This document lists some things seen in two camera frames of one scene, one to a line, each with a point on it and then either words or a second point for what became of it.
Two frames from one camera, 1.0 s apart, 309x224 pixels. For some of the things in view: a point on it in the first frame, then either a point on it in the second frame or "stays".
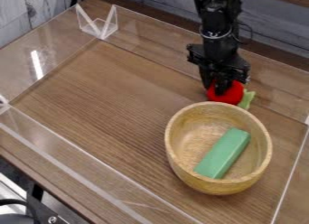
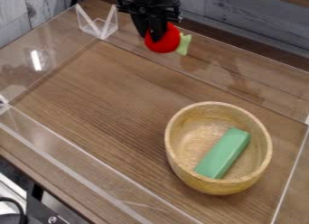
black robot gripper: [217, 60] -> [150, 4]
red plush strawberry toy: [231, 95] -> [173, 42]
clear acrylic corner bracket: [99, 27] stays
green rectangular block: [222, 154] stays
